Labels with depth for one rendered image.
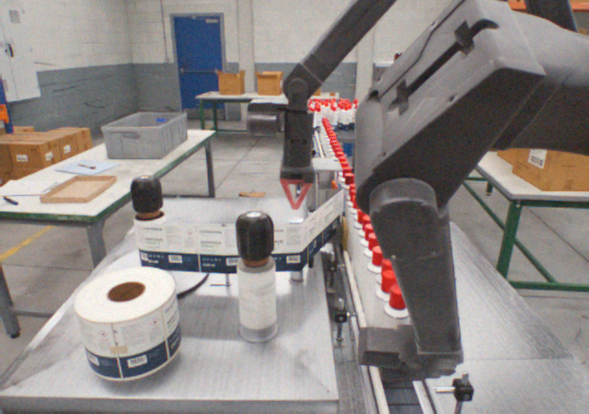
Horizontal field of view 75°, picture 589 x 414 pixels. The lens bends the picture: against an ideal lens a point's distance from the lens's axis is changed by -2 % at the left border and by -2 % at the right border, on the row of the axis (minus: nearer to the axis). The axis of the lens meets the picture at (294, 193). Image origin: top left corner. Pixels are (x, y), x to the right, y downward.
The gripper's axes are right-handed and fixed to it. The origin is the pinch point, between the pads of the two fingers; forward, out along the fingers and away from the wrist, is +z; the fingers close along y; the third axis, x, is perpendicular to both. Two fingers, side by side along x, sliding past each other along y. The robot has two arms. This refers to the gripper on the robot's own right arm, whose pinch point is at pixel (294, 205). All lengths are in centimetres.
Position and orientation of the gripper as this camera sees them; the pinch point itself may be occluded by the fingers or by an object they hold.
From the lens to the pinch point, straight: 82.8
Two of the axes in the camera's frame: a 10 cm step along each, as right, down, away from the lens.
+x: 10.0, 0.4, 0.1
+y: 0.0, 3.5, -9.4
